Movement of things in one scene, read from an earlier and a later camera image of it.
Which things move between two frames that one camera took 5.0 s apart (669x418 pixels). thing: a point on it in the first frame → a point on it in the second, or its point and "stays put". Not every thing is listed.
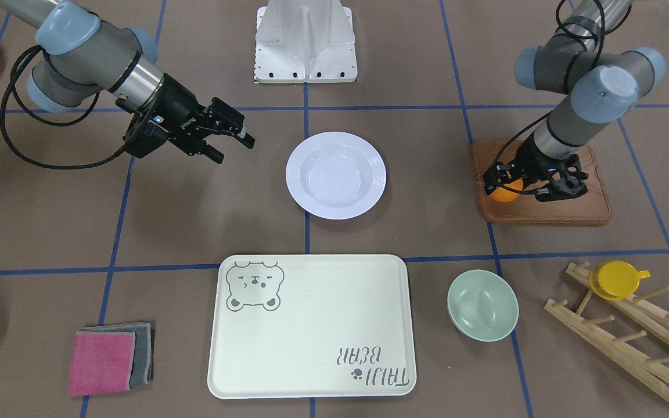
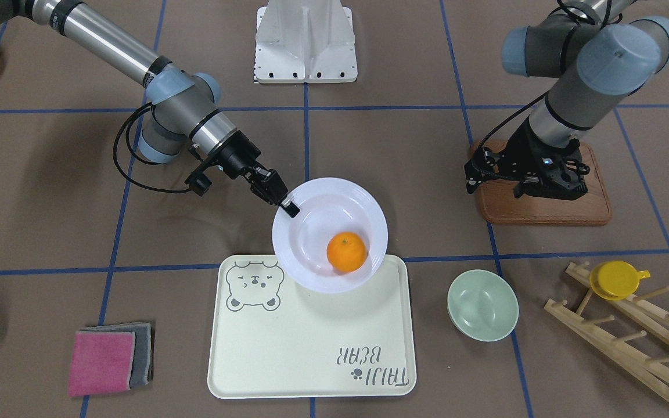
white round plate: [335, 175] → [328, 206]
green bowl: [482, 306] stays put
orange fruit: [503, 195] → [346, 252]
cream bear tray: [312, 327] stays put
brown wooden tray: [592, 206] stays put
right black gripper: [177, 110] → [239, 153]
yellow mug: [615, 280] stays put
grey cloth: [142, 371] stays put
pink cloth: [102, 362] stays put
